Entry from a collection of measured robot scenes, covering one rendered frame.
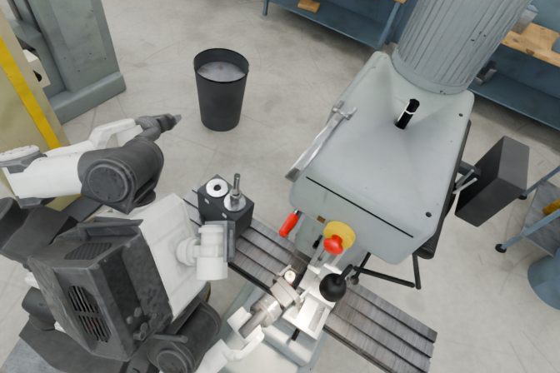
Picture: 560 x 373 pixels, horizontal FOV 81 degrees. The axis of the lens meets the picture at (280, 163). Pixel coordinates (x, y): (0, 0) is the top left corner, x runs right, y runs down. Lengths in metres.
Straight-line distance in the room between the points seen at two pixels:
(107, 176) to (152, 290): 0.25
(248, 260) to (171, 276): 0.74
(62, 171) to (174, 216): 0.24
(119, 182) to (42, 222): 0.37
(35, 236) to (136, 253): 0.35
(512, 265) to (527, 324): 0.47
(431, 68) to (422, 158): 0.24
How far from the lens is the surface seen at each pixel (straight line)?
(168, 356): 0.86
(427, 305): 2.83
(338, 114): 0.67
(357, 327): 1.50
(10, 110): 2.23
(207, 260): 0.73
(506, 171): 1.07
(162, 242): 0.76
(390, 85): 0.82
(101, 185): 0.70
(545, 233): 3.38
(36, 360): 2.12
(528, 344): 3.21
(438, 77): 0.84
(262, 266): 1.48
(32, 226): 1.01
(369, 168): 0.61
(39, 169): 0.84
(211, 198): 1.39
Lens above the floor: 2.32
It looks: 50 degrees down
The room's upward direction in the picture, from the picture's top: 14 degrees clockwise
